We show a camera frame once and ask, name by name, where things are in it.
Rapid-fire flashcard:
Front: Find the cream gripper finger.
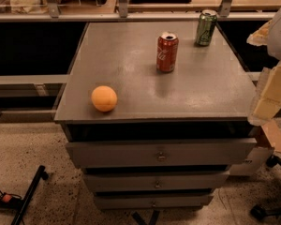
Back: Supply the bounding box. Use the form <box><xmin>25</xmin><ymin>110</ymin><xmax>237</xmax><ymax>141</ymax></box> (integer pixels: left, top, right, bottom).
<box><xmin>246</xmin><ymin>21</ymin><xmax>272</xmax><ymax>46</ymax></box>
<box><xmin>252</xmin><ymin>61</ymin><xmax>281</xmax><ymax>121</ymax></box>

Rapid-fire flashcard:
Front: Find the green soda can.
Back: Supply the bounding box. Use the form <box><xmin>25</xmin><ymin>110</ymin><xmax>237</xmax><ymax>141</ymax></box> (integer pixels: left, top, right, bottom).
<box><xmin>196</xmin><ymin>9</ymin><xmax>217</xmax><ymax>46</ymax></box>

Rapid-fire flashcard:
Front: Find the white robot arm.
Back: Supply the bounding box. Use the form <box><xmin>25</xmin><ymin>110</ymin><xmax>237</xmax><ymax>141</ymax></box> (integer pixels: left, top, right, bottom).
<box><xmin>246</xmin><ymin>8</ymin><xmax>281</xmax><ymax>126</ymax></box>

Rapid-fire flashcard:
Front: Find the red cola can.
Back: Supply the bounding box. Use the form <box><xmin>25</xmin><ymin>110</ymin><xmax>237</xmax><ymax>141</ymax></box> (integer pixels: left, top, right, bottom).
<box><xmin>156</xmin><ymin>32</ymin><xmax>179</xmax><ymax>73</ymax></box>

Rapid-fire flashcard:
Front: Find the cardboard box on floor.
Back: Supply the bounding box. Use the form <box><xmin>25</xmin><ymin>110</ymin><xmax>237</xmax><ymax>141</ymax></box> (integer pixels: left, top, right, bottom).
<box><xmin>229</xmin><ymin>119</ymin><xmax>281</xmax><ymax>177</ymax></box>

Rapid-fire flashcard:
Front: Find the grey drawer cabinet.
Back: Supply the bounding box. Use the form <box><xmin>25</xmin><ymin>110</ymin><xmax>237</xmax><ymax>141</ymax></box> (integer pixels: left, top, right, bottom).
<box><xmin>55</xmin><ymin>22</ymin><xmax>256</xmax><ymax>209</ymax></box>

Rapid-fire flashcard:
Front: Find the black office chair base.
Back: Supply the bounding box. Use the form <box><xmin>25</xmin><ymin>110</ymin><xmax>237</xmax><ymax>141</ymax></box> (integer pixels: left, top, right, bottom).
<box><xmin>250</xmin><ymin>154</ymin><xmax>281</xmax><ymax>222</ymax></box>

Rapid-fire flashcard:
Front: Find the orange fruit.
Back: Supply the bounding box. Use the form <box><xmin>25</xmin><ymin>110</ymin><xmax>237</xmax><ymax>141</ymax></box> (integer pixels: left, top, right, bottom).
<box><xmin>91</xmin><ymin>86</ymin><xmax>117</xmax><ymax>113</ymax></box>

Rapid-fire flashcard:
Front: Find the black stand with red clamp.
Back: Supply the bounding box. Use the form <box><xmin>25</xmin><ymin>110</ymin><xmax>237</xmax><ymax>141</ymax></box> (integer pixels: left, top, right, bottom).
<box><xmin>0</xmin><ymin>165</ymin><xmax>49</xmax><ymax>225</ymax></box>

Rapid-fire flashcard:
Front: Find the metal shelf rail frame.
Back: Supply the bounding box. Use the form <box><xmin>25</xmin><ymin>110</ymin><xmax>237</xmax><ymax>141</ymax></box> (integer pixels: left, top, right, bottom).
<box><xmin>0</xmin><ymin>0</ymin><xmax>281</xmax><ymax>22</ymax></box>

